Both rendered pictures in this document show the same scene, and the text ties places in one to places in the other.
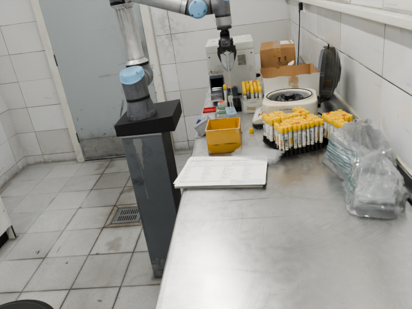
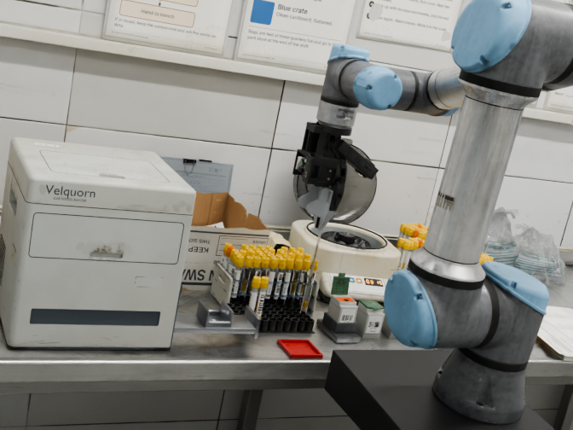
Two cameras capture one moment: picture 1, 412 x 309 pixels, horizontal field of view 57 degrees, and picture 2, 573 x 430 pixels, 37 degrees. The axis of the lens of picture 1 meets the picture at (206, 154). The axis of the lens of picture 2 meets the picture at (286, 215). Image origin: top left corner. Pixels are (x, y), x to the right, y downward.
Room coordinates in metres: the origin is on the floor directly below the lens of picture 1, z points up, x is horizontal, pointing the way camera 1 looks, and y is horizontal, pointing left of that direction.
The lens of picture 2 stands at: (2.84, 1.19, 1.53)
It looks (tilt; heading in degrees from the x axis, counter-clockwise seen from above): 14 degrees down; 237
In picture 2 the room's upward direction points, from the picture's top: 12 degrees clockwise
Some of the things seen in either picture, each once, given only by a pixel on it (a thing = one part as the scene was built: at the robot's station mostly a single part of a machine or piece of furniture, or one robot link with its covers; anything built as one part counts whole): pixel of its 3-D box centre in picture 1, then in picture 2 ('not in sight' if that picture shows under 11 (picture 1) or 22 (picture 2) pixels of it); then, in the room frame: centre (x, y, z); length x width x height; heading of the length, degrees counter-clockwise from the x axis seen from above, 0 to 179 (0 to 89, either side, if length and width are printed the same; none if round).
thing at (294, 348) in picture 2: (209, 110); (299, 348); (1.93, -0.05, 0.88); 0.07 x 0.07 x 0.01; 83
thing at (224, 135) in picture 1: (224, 135); not in sight; (1.41, -0.08, 0.93); 0.13 x 0.13 x 0.10; 81
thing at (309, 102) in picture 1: (286, 107); (344, 259); (1.62, -0.39, 0.94); 0.30 x 0.24 x 0.12; 74
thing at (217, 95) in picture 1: (217, 92); (202, 317); (2.12, -0.11, 0.92); 0.21 x 0.07 x 0.05; 173
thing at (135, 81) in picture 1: (134, 81); (502, 309); (1.80, 0.29, 1.11); 0.13 x 0.12 x 0.14; 173
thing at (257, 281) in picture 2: (232, 97); (272, 298); (1.93, -0.18, 0.93); 0.17 x 0.09 x 0.11; 174
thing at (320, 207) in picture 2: (224, 61); (319, 209); (1.88, -0.15, 1.13); 0.06 x 0.03 x 0.09; 174
